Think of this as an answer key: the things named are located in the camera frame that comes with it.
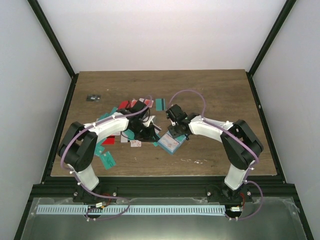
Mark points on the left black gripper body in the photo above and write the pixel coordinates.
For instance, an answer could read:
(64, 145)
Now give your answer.
(141, 134)

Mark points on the black aluminium frame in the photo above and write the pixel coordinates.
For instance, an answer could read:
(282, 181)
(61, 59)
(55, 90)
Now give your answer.
(163, 186)

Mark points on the teal card with stripe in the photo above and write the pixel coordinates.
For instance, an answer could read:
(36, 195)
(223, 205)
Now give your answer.
(160, 104)

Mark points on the small black card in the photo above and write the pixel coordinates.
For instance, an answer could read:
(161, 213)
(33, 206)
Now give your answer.
(93, 98)

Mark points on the white card red circles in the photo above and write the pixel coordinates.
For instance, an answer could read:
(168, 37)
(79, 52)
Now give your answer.
(147, 102)

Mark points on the teal card far left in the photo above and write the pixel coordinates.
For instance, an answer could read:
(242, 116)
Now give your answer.
(105, 115)

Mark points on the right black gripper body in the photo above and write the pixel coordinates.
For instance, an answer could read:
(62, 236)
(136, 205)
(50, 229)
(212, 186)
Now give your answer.
(175, 133)

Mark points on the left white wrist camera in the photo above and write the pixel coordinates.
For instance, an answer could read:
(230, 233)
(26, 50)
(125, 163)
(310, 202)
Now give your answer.
(149, 120)

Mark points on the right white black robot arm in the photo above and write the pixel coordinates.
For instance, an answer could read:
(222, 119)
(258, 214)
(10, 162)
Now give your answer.
(240, 143)

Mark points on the white blossom card under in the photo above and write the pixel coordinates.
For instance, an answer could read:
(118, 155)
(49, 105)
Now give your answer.
(135, 143)

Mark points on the blue leather card holder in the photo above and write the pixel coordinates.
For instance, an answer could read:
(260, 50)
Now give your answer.
(180, 140)

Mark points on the light blue slotted rail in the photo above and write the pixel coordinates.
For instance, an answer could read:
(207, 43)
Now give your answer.
(143, 210)

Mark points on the red card black stripe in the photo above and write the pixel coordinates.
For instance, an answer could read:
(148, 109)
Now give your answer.
(125, 105)

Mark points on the white card red pattern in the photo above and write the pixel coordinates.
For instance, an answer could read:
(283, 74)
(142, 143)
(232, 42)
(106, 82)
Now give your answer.
(169, 142)

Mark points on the red card lower left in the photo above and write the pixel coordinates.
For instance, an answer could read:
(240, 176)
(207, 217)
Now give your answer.
(110, 140)

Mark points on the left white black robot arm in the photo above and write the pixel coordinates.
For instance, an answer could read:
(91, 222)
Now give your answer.
(77, 148)

